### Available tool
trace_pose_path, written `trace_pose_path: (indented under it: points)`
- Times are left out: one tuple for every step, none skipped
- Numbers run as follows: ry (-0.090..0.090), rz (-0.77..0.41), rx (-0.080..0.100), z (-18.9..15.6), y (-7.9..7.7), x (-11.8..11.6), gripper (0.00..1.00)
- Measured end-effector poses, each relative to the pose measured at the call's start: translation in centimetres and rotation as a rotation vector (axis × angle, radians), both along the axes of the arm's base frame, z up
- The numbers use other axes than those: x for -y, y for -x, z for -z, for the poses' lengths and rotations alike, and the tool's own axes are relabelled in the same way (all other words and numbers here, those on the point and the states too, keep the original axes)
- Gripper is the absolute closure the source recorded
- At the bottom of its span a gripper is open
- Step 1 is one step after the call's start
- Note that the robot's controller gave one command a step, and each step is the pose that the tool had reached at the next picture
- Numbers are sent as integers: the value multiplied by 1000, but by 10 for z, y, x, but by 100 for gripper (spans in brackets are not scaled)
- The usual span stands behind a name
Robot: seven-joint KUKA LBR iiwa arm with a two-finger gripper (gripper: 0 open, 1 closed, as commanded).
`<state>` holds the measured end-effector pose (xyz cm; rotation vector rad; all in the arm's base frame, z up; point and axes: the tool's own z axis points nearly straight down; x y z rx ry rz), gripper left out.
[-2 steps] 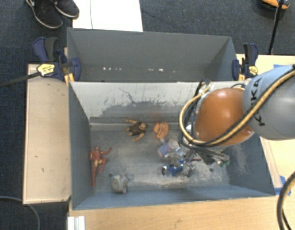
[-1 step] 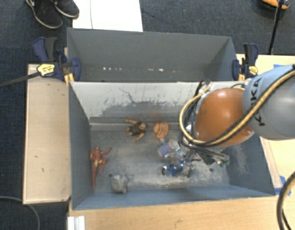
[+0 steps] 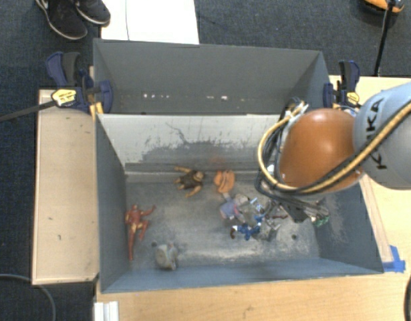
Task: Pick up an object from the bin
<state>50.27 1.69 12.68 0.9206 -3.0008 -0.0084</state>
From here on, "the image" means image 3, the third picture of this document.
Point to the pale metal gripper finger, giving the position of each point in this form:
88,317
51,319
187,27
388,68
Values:
274,231
260,207

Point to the blue toy figure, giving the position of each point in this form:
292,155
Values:
247,230

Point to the pale purple toy figure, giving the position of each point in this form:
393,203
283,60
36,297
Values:
230,208

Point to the orange toy figure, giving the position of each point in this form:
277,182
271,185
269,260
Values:
224,181

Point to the brown toy figure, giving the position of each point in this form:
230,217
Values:
191,179

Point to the grey toy animal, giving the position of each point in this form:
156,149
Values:
165,255

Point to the red and gold toy figure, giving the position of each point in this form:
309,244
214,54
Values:
135,222

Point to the grey metal bin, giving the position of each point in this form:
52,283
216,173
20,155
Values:
198,79

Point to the pale wood board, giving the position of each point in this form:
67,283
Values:
66,196

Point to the person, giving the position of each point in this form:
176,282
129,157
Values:
69,10

